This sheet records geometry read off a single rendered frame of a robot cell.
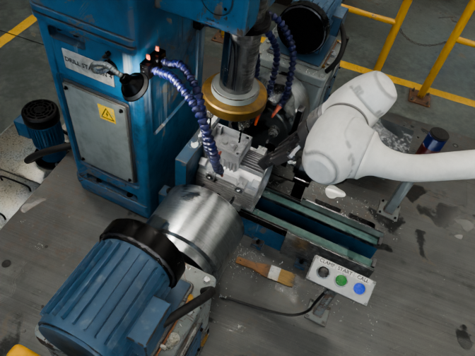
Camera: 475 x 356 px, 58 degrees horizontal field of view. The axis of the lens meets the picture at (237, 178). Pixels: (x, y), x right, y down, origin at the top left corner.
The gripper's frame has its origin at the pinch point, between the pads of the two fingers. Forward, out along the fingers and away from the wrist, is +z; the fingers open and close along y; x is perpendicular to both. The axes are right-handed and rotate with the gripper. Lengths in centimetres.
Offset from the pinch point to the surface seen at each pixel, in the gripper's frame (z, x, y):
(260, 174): 8.9, 3.0, -2.2
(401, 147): 4, 46, -60
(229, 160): 12.5, -6.5, -0.7
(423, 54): 77, 100, -306
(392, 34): 53, 49, -230
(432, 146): -20, 37, -34
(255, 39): -22.8, -25.7, -3.5
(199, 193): 8.4, -9.0, 18.1
